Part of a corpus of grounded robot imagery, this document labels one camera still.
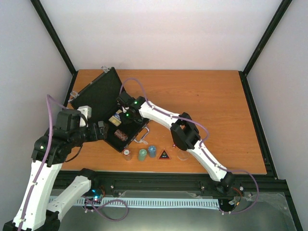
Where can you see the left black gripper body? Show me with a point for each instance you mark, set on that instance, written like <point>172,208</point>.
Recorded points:
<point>92,136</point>

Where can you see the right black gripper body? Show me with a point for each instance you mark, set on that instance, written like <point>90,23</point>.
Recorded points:
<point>129,119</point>

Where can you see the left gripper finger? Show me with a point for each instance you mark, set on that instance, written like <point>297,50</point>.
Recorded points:
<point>101,124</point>
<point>103,133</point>

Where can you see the blue yellow card deck box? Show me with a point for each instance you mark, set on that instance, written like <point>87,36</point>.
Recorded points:
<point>115,118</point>

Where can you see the black poker set case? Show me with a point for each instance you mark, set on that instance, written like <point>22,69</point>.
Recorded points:
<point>101,95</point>

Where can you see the black triangular dealer badge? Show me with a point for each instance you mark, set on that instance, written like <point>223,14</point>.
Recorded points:
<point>164,155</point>

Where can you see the clear round dealer button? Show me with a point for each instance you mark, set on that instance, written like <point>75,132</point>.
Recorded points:
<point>183,155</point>

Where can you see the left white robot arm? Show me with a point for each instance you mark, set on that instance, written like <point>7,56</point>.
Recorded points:
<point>50,152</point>

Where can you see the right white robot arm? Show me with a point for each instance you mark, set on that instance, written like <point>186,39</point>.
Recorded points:
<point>185,136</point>

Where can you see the orange white poker chip stack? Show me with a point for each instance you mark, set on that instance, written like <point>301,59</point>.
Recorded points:
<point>127,154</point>

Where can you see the light green poker chip stack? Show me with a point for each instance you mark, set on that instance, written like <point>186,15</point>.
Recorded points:
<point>142,154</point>

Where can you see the light blue poker chip stack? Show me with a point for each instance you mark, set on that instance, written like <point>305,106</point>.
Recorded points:
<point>152,151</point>

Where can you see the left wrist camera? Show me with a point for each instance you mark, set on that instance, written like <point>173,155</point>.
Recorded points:
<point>85,115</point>

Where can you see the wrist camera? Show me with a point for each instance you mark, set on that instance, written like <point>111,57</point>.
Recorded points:
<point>85,115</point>
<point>125,100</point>

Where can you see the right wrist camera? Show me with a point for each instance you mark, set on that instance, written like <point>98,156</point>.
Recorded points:
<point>125,100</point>

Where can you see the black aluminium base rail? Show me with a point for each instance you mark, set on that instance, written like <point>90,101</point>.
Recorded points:
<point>200,184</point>

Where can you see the white slotted cable duct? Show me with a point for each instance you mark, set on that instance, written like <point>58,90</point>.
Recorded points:
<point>157,203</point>

